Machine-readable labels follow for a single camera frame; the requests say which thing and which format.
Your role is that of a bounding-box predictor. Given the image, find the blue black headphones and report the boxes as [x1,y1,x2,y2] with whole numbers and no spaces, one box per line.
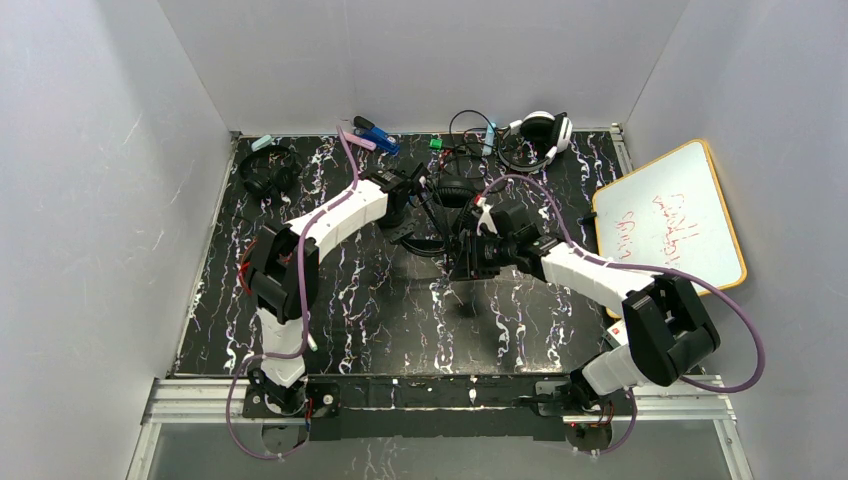
[378,173,480,258]

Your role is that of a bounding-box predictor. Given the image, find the red headphones with cable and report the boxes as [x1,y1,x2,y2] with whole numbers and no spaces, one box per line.
[237,238,257,296]

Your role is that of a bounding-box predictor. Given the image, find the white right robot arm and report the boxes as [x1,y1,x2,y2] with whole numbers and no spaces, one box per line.
[450,196,720,406]

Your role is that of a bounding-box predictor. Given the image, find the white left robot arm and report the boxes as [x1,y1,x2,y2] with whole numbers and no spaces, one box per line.
[242,164,427,388]

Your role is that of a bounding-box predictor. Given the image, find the white headphones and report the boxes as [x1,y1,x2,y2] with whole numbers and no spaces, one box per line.
[495,111,573,174]

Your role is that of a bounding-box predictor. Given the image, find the pink marker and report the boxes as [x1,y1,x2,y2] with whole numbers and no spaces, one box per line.
[342,131,377,152]

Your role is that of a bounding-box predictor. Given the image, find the blue stapler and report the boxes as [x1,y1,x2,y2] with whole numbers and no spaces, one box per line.
[353,115,400,155]

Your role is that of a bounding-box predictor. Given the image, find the light blue marker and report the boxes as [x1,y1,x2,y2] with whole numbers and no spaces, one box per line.
[481,123,498,157]

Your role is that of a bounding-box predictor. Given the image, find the small white red box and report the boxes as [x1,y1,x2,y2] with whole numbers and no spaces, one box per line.
[605,320,629,348]

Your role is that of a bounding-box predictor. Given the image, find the mint eraser block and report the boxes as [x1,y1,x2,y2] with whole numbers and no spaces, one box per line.
[251,135,274,152]

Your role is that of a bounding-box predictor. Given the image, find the yellow framed whiteboard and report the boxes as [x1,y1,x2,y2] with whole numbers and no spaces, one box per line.
[592,139,748,290]

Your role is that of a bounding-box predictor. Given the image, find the black cable on table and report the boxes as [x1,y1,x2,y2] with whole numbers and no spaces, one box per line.
[440,108,518,180]

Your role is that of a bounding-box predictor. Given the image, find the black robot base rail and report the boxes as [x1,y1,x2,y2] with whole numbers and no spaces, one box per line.
[303,374,600,441]

